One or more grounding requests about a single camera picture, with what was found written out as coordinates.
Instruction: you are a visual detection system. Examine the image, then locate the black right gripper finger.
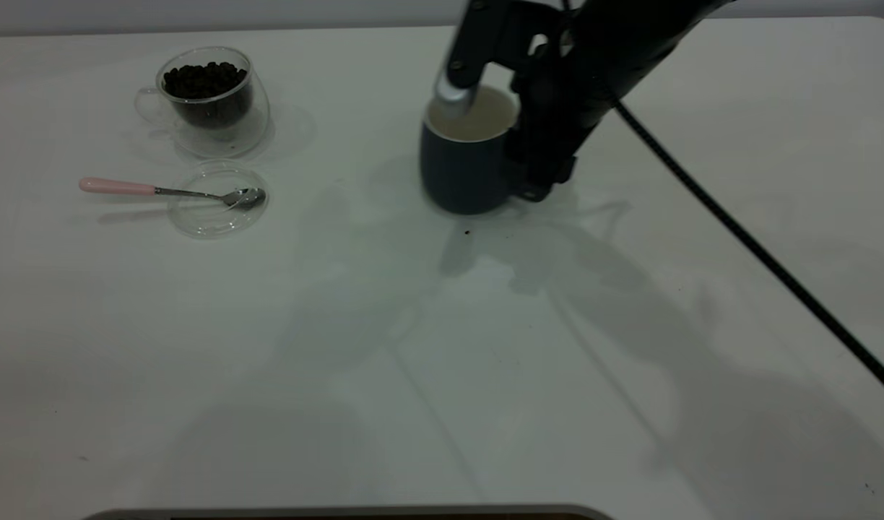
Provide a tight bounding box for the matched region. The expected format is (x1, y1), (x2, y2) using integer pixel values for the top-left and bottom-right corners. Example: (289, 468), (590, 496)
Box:
(506, 119), (587, 203)
(436, 0), (511, 121)

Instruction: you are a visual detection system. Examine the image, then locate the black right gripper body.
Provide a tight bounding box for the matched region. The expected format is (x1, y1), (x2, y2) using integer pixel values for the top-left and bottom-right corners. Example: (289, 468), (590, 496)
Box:
(511, 0), (732, 138)

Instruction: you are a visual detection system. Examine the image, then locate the dark grey ceramic mug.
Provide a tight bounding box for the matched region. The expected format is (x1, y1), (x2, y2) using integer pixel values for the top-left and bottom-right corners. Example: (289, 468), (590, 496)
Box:
(420, 85), (529, 216)

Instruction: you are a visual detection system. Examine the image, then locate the pink-handled metal spoon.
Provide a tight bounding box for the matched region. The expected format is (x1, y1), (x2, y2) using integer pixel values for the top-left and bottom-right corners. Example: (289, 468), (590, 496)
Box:
(79, 176), (267, 212)

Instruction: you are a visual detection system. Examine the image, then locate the dark coffee beans pile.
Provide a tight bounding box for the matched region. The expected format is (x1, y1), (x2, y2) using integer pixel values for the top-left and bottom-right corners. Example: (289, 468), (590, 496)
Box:
(163, 62), (255, 131)

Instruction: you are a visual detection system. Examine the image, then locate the clear round glass lid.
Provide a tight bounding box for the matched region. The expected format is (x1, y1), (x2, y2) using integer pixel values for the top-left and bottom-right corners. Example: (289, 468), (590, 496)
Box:
(168, 160), (271, 240)

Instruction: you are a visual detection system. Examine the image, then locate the black cable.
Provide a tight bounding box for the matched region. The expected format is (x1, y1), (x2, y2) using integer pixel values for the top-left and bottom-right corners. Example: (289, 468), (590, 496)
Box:
(614, 101), (884, 407)

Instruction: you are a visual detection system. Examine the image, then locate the clear double-wall glass cup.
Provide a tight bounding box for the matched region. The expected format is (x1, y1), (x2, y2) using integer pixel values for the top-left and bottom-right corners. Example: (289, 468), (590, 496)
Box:
(134, 47), (272, 160)

